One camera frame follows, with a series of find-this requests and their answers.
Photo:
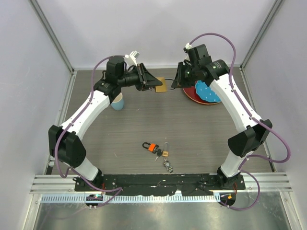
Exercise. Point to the light blue mug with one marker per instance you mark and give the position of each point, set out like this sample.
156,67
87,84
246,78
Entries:
118,102

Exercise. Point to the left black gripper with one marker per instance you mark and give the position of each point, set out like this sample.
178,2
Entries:
146,79

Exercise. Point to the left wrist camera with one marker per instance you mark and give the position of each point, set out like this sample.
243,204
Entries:
133,56

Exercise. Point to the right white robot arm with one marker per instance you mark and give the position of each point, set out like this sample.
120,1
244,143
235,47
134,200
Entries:
198,66

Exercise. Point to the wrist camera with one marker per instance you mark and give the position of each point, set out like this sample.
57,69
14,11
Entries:
133,56
187,47

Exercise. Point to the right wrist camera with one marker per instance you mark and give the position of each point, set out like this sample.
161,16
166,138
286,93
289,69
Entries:
187,47

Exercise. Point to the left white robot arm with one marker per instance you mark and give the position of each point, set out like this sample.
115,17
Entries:
65,140

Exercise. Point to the small brass padlock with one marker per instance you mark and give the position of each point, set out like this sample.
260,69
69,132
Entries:
165,152

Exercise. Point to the red round tray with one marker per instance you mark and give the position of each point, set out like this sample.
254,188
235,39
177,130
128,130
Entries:
191,93

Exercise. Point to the white slotted cable duct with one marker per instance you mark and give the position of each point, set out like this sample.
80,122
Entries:
87,198

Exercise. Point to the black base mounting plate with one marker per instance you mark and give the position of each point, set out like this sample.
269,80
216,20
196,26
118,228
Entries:
190,184

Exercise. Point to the large brass padlock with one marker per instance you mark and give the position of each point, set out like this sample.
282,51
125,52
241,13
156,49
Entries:
163,87

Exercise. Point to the small black keys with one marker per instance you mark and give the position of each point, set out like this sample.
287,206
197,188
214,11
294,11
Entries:
159,153

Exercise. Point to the blue dotted plate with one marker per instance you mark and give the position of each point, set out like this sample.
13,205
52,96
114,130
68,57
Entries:
206,93

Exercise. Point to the orange black padlock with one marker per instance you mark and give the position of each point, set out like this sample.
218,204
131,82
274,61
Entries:
151,147

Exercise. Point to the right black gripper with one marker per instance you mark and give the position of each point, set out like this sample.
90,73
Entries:
178,82

